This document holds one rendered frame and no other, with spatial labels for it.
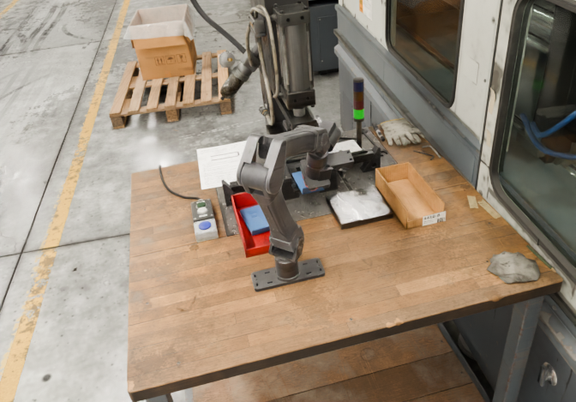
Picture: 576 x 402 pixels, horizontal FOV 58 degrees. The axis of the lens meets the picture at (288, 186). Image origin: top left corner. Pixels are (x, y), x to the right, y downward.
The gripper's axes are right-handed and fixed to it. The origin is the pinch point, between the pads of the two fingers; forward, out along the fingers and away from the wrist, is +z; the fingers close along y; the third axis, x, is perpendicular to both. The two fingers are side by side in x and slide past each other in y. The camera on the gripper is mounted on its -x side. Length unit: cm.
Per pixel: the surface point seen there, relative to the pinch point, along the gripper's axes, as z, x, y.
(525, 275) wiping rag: -10, -45, -44
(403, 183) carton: 12.6, -33.0, 1.9
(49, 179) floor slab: 188, 141, 157
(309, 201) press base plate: 14.3, -0.6, 3.6
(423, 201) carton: 7.6, -34.9, -8.6
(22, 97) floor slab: 260, 190, 313
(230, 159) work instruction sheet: 30, 21, 37
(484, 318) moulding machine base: 55, -60, -39
